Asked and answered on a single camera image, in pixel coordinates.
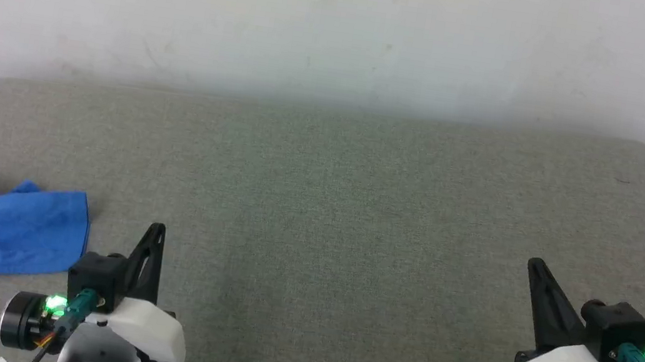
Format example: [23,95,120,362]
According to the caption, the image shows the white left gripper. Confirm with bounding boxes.
[76,214,203,362]

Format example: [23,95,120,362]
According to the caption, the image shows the left camera cable, green plug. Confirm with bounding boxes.
[27,283,101,362]

